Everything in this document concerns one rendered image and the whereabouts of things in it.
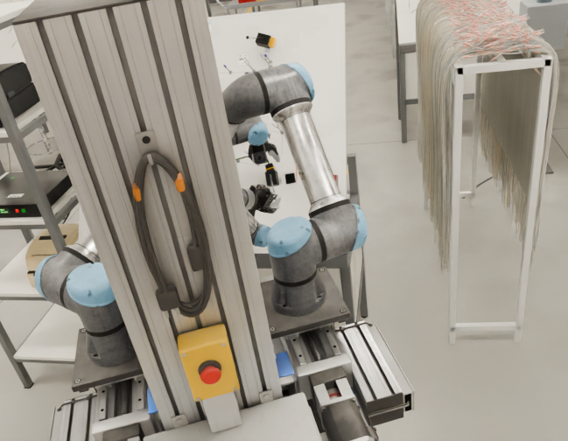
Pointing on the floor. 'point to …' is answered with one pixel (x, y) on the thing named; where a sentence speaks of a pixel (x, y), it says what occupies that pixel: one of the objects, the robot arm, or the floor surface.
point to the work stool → (48, 153)
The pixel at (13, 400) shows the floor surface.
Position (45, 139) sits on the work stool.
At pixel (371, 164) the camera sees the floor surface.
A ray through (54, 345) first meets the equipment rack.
